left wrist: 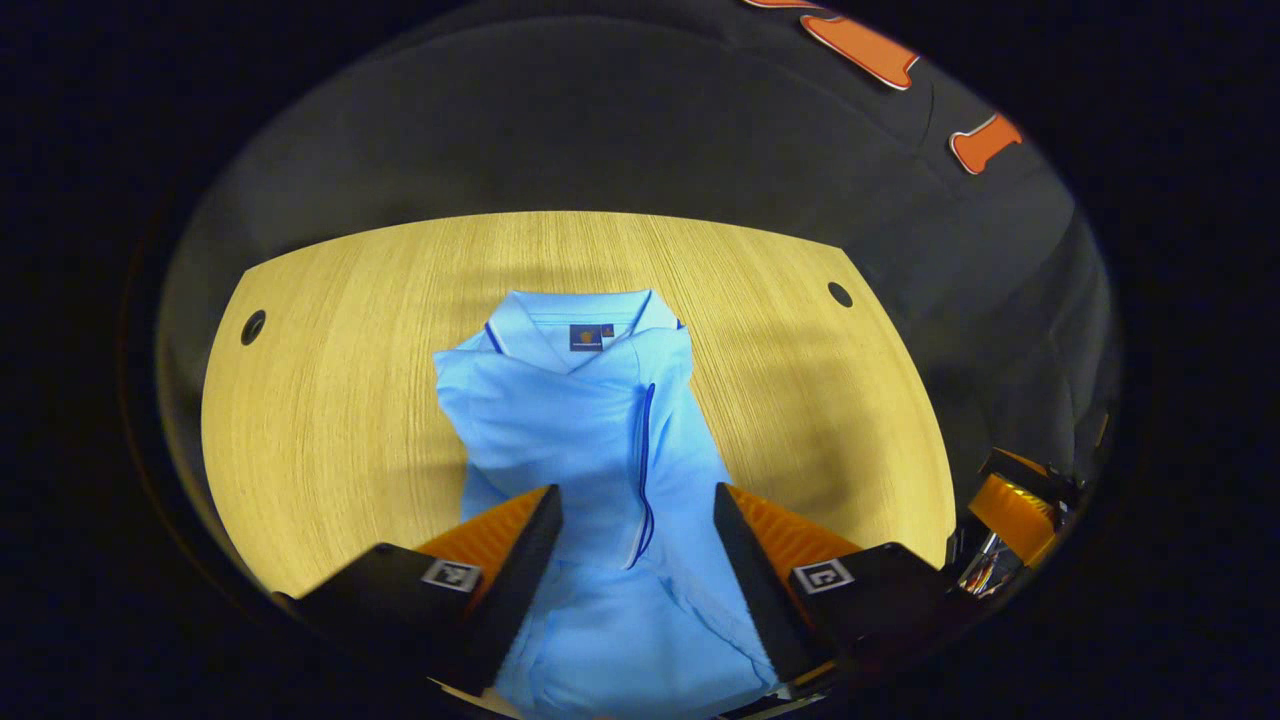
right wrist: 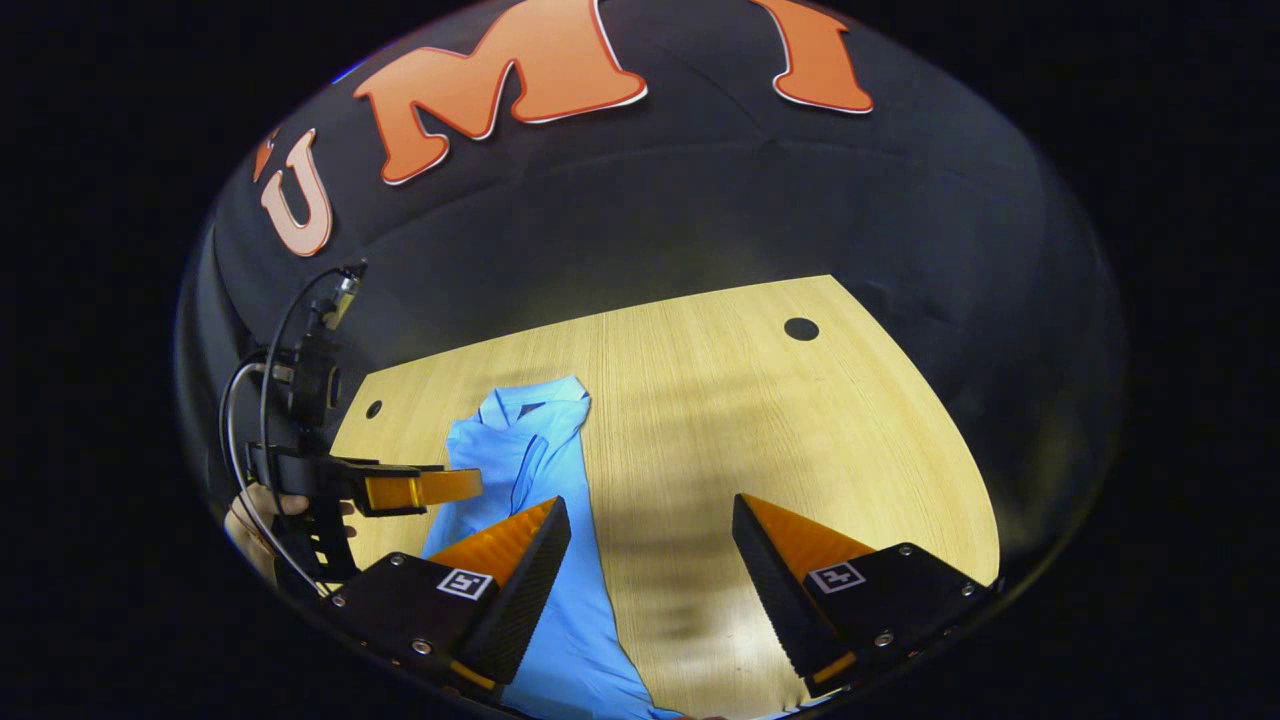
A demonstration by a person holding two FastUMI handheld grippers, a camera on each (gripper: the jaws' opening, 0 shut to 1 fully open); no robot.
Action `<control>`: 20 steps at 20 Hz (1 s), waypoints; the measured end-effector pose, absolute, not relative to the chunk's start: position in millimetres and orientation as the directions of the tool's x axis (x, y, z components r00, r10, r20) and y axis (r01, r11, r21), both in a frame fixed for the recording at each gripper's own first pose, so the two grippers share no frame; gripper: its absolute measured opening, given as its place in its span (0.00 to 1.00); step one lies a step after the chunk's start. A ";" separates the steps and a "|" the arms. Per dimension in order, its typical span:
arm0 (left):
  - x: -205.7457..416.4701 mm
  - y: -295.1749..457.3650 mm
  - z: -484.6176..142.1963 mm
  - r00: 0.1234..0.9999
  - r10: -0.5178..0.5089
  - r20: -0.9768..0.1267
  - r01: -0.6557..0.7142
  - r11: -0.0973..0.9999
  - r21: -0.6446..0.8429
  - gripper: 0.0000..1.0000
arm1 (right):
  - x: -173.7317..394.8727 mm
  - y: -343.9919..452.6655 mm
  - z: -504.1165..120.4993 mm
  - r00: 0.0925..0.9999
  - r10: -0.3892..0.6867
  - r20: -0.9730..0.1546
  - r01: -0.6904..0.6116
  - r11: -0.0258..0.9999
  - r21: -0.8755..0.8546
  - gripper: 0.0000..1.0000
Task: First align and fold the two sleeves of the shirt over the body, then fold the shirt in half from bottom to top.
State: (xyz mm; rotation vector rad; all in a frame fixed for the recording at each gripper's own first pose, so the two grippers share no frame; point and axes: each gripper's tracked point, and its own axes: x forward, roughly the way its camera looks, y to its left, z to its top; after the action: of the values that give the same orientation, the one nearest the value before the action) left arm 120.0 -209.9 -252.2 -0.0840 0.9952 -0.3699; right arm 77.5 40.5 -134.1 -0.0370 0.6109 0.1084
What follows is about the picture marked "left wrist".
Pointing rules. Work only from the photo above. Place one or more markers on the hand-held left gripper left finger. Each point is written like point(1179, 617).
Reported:
point(525, 580)

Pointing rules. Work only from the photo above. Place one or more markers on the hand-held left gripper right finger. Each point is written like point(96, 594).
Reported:
point(750, 590)

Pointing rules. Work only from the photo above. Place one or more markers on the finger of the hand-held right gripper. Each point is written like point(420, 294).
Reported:
point(1015, 515)

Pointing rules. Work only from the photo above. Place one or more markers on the light blue T-shirt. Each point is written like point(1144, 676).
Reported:
point(560, 430)

